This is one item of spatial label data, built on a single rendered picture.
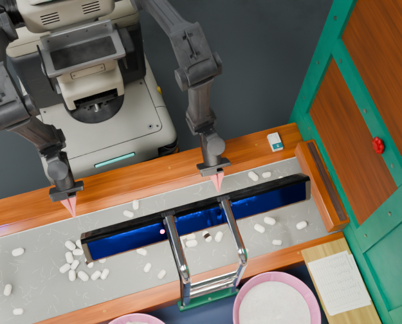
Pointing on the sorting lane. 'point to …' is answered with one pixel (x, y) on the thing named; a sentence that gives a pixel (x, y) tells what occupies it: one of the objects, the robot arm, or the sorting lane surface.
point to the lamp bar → (194, 216)
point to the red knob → (378, 145)
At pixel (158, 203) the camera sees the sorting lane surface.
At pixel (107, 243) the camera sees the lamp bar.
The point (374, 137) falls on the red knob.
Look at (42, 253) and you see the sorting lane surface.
